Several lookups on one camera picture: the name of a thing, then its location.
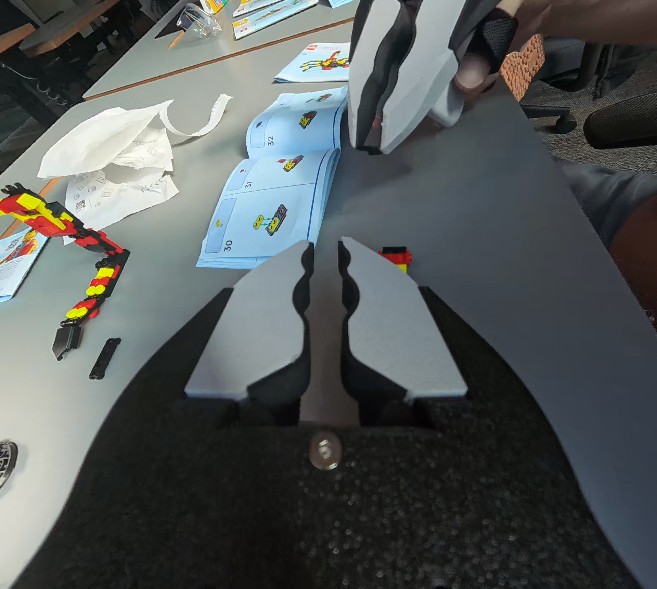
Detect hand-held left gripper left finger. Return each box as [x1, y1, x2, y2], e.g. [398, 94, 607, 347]
[184, 240, 315, 410]

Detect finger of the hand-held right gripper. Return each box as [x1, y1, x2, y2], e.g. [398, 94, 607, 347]
[347, 0, 412, 155]
[380, 0, 484, 155]

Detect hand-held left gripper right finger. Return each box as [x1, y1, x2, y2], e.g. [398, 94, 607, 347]
[338, 237, 469, 409]

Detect red yellow black brick assembly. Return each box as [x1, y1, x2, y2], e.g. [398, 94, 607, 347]
[377, 246, 414, 275]

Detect grey desk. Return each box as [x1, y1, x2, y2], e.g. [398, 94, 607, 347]
[0, 19, 657, 589]
[82, 0, 391, 100]

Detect background desk with wooden edge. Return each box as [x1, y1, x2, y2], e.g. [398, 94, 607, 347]
[21, 0, 143, 58]

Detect closed booklet with scorpion cover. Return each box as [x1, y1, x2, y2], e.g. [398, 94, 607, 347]
[273, 41, 353, 85]

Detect open blue instruction booklet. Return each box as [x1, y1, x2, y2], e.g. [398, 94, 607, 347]
[196, 85, 351, 270]

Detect black thin brick plate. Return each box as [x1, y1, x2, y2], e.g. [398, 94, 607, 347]
[89, 338, 122, 380]

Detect black office chair base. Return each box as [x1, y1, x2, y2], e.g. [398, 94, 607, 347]
[521, 42, 611, 134]

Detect clear plastic bag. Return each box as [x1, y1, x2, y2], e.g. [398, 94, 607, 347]
[176, 3, 224, 42]

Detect red yellow brick model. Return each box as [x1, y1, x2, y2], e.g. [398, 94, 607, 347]
[0, 183, 131, 325]

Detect black wedge brick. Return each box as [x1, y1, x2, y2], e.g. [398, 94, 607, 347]
[51, 325, 84, 361]

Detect white printed paper sheet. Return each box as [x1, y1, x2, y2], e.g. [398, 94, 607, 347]
[63, 138, 180, 246]

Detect black mesh office chair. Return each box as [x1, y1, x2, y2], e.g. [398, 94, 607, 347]
[583, 91, 657, 151]

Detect person's grey pants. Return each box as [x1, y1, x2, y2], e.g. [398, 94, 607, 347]
[562, 163, 657, 248]

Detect thin booklet with text page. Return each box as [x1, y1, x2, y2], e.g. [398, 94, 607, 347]
[0, 229, 50, 303]

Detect torn white paper bag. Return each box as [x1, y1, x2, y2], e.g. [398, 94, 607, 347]
[37, 94, 234, 180]

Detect black round patterned disc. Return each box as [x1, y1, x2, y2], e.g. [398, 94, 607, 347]
[0, 439, 19, 491]

